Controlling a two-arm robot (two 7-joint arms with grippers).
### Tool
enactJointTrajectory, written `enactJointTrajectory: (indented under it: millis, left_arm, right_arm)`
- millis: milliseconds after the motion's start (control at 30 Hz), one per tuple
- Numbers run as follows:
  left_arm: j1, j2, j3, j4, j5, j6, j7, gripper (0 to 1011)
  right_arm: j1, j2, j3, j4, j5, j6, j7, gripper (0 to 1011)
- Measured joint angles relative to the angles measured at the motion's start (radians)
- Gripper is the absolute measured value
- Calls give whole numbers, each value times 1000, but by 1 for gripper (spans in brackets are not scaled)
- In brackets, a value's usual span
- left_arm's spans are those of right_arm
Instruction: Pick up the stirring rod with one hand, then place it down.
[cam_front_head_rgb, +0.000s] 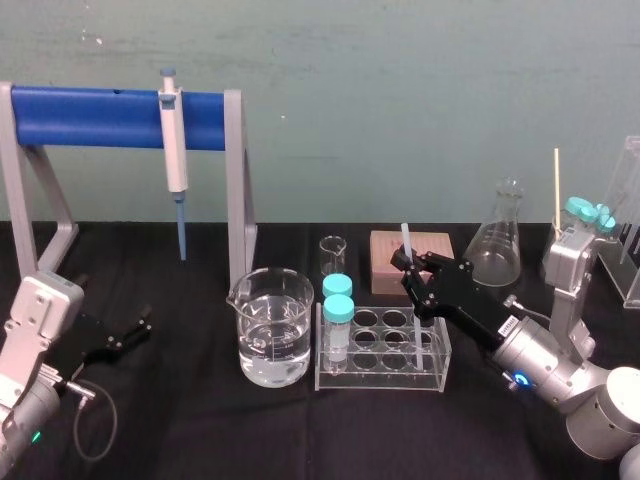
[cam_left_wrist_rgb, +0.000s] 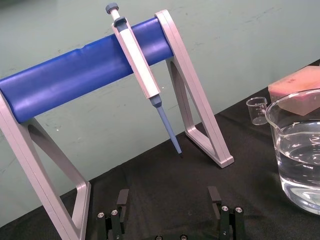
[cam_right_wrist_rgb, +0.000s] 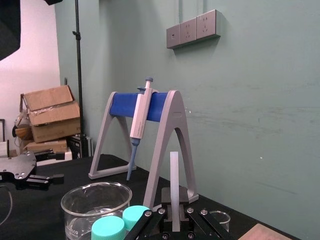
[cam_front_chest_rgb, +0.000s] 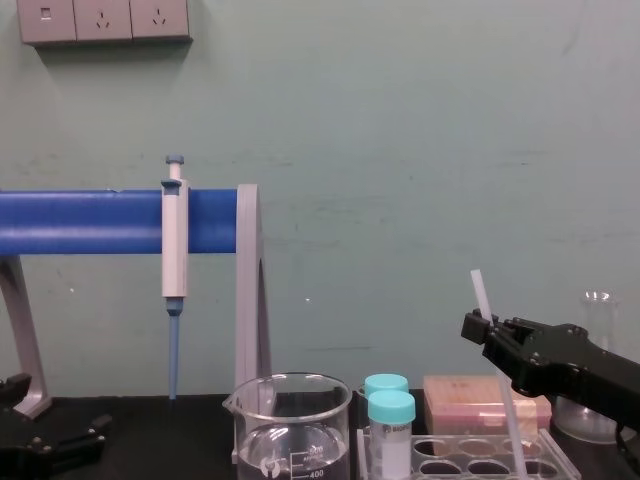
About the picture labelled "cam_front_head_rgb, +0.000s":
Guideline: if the white pipette blue tip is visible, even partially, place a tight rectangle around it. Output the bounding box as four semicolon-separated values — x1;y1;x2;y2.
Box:
157;67;191;262

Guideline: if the brown square box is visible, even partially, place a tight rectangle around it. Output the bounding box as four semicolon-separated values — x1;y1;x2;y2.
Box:
369;229;457;297

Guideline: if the clear acrylic stand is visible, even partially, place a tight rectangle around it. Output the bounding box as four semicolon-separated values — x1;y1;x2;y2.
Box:
596;134;640;309

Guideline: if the grey pipette stand blue bar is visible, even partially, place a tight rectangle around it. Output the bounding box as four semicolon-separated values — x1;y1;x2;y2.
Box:
0;82;259;292

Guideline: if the small empty glass beaker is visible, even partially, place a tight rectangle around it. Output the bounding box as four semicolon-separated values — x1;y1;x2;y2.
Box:
319;235;350;292

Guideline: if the black table cloth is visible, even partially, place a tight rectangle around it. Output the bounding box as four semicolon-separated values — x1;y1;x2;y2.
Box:
0;219;640;480

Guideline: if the glass conical flask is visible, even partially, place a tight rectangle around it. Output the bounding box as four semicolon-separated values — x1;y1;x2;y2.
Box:
461;177;523;289

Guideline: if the large glass beaker with water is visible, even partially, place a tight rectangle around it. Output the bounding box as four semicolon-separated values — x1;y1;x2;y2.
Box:
225;267;316;388

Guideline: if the teal capped bottle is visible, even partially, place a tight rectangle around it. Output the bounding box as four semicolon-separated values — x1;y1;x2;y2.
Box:
564;196;595;222
594;203;618;234

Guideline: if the clear acrylic tube rack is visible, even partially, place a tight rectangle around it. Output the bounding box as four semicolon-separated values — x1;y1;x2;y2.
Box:
313;303;453;393

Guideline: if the thin dark gripper cable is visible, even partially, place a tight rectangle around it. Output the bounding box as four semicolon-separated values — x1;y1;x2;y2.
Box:
503;294;557;322
63;378;119;462

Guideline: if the thin wooden stick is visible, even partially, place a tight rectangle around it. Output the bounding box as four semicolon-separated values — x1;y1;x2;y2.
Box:
552;146;562;242

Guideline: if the clear glass stirring rod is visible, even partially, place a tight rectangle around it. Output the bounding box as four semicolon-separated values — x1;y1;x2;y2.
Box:
398;222;427;372

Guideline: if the thin dark right gripper cable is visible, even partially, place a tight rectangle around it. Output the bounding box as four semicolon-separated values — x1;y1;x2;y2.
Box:
503;294;557;322

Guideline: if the teal capped sample tube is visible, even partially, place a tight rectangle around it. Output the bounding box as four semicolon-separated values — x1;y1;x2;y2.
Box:
321;273;353;300
322;294;356;377

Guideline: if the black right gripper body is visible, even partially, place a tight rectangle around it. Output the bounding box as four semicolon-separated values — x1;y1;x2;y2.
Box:
418;258;522;350

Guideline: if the thin dark left gripper cable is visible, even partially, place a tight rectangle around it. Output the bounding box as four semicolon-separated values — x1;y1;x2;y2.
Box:
63;378;119;462

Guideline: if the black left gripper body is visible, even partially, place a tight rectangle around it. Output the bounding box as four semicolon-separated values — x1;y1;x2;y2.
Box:
63;310;128;377

